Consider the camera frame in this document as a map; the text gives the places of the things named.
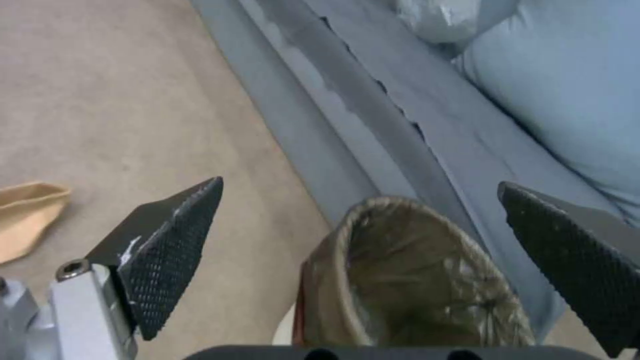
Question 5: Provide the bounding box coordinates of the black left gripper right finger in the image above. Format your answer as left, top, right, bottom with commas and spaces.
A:
497, 181, 640, 359

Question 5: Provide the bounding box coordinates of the brown trash can with liner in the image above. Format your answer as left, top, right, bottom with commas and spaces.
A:
294, 195, 537, 348

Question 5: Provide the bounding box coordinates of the light blue sofa cushion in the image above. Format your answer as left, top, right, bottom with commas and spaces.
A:
452, 0, 640, 226

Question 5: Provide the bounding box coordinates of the tan paper bag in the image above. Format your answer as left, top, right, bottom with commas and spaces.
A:
0, 181, 72, 266

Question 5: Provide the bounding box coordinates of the crumpled white plastic bag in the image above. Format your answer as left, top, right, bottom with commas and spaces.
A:
391, 0, 519, 44

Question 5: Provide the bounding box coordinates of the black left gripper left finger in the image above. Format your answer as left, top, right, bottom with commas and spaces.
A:
0, 176, 225, 360

